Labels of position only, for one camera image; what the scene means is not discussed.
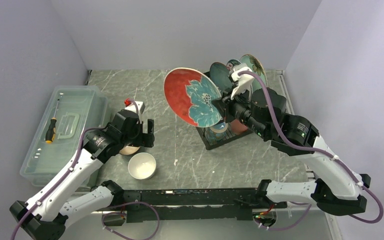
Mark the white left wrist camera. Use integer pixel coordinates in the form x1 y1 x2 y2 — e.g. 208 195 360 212
124 98 146 123

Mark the blue mug orange inside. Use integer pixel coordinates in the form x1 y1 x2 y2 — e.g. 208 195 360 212
204 122 229 145

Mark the white bowl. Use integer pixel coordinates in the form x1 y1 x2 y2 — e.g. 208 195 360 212
127 152 157 180

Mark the red rimmed bottom plate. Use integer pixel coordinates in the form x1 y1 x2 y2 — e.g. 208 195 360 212
163 67 222 128

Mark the white plate teal lettered rim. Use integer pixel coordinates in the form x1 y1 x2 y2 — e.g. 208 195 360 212
226 59 241 71

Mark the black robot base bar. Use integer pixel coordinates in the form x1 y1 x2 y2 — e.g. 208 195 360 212
103 187 285 223

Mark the dark teal plate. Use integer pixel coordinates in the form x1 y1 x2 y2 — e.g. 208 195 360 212
209 62 233 93

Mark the yellow black screwdriver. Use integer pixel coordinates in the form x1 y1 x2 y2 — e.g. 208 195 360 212
45 98 60 144

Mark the dark bowl beige inside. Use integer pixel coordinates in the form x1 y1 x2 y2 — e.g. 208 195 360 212
119 146 140 156

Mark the black wire dish rack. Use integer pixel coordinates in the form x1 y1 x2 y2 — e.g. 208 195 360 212
191 68 249 150

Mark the light blue flower plate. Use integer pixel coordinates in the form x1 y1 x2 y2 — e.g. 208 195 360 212
240 54 268 87

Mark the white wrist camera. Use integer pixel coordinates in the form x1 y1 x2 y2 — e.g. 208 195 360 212
229 63 255 101
124 98 146 123

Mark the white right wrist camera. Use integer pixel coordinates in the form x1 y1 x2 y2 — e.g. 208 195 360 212
229 63 255 101

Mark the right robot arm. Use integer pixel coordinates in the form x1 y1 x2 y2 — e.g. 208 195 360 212
212 88 371 217

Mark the pink mug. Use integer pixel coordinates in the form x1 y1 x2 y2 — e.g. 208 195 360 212
229 119 248 135

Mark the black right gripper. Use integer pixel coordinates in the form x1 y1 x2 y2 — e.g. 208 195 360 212
213 82 270 139

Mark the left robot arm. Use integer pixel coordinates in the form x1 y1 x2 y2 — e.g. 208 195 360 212
9 109 155 240

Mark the clear plastic storage box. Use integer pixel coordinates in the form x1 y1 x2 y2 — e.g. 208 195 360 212
19 85 111 187

